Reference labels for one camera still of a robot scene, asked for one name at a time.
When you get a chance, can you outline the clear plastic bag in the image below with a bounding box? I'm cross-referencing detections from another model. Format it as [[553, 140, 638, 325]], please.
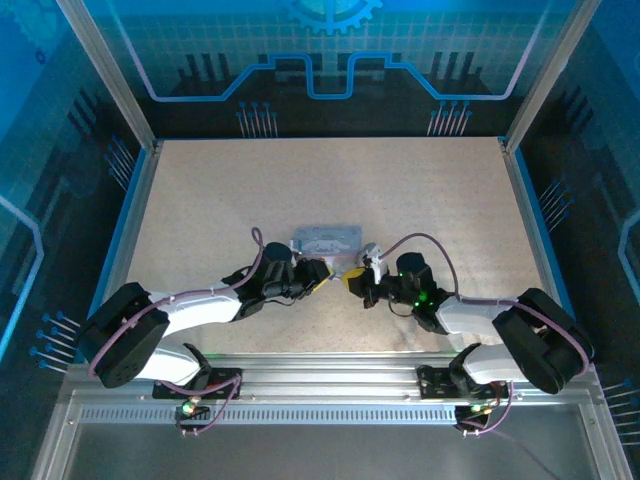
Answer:
[[292, 224, 365, 274]]

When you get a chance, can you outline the grey metal shelf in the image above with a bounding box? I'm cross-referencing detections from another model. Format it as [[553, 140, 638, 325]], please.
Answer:
[[29, 389, 634, 480]]

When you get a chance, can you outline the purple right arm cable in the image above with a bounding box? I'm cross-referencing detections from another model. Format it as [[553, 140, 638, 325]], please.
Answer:
[[379, 232, 592, 381]]

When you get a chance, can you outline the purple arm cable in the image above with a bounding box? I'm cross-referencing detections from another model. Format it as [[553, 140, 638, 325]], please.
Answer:
[[87, 227, 266, 379], [379, 232, 592, 381]]

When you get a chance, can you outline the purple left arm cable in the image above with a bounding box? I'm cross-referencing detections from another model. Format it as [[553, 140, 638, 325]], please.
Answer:
[[87, 227, 266, 379]]

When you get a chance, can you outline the aluminium front rail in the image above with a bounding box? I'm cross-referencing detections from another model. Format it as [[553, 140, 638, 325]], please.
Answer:
[[64, 352, 601, 407]]

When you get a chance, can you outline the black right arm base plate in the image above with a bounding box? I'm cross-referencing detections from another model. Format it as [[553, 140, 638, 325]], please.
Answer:
[[417, 364, 481, 402]]

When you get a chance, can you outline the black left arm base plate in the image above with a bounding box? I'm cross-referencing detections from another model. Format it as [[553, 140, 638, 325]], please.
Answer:
[[152, 367, 245, 401]]

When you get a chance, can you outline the aluminium table side rail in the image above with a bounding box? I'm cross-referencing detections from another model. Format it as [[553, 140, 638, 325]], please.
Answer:
[[498, 138, 574, 314], [74, 142, 164, 364]]

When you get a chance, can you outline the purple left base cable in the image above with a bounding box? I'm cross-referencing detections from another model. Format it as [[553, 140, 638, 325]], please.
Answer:
[[172, 377, 244, 437]]

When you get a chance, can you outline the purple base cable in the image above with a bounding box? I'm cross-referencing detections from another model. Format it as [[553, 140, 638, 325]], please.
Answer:
[[457, 379, 515, 437], [172, 377, 244, 437]]

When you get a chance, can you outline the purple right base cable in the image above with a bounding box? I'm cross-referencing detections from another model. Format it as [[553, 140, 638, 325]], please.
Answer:
[[457, 379, 515, 437]]

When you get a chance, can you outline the aluminium frame post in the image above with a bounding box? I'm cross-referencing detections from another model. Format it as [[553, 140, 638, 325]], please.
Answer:
[[502, 0, 604, 154], [55, 0, 162, 154]]

